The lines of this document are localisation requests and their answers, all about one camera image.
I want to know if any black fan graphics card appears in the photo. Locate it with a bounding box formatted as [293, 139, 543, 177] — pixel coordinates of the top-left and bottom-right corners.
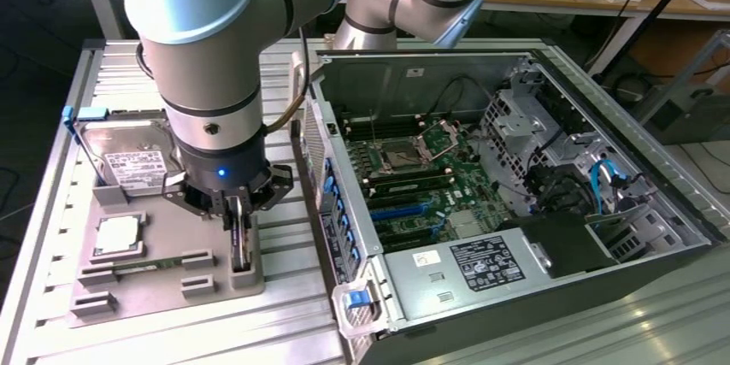
[226, 210, 254, 274]

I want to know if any aluminium profile frame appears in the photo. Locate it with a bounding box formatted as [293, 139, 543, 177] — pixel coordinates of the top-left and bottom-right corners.
[635, 29, 730, 127]

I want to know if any silver socket cover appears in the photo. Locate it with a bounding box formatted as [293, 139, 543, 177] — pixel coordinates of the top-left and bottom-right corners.
[412, 119, 460, 156]

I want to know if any dark grey floor box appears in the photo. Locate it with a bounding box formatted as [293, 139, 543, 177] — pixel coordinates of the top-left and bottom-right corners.
[648, 87, 730, 146]

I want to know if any open black PC case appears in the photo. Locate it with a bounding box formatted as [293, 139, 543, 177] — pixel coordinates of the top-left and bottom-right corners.
[288, 46, 723, 365]

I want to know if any RAM stick white label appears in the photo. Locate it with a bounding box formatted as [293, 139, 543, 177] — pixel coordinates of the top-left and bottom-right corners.
[366, 174, 451, 197]

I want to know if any silver chipset heat sink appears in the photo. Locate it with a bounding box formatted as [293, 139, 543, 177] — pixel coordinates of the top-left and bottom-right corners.
[447, 210, 487, 238]

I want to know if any CPU socket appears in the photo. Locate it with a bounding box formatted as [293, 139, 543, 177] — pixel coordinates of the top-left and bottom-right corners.
[378, 138, 426, 172]

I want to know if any black wire bundle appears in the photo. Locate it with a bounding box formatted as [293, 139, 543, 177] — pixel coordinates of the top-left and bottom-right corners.
[521, 163, 592, 217]

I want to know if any black looped wire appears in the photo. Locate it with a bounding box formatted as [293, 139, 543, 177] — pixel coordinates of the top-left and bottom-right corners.
[429, 76, 496, 127]

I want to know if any black tripod pole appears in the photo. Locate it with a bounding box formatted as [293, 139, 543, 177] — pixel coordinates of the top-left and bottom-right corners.
[589, 0, 717, 79]

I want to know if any grey parts rack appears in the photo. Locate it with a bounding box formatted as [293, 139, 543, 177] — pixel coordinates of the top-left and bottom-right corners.
[65, 183, 269, 330]

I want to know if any grey power supply unit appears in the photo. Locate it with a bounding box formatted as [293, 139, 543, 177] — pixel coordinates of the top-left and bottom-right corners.
[381, 227, 555, 326]

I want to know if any silver hard disk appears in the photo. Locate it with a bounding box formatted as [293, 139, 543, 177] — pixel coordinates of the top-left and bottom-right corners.
[78, 119, 182, 197]

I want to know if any hard disk drive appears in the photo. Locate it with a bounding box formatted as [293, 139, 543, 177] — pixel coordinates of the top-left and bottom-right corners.
[59, 104, 172, 189]

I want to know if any green RAM stick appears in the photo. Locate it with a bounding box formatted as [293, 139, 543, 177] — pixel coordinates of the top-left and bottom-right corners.
[113, 256, 184, 274]

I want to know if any blue case latch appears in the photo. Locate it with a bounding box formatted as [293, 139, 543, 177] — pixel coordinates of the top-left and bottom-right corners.
[340, 291, 372, 311]

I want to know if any silver CPU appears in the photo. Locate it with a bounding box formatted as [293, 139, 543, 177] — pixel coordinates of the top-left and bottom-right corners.
[93, 217, 144, 255]

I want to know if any silver disk bay cage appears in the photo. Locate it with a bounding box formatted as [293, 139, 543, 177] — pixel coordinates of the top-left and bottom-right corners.
[481, 86, 571, 169]

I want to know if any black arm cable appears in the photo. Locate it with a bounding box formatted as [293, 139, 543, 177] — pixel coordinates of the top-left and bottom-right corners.
[258, 25, 312, 132]

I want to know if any black plastic shroud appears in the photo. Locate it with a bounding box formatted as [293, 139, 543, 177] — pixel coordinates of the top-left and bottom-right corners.
[500, 210, 620, 280]

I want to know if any blue expansion slot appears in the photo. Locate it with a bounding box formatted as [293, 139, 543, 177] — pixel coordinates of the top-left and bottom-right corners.
[369, 200, 435, 221]

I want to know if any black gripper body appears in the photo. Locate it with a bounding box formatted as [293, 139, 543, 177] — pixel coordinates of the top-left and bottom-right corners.
[176, 129, 273, 202]

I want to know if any blue SATA wire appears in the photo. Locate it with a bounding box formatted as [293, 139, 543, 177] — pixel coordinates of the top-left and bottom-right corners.
[589, 158, 632, 217]

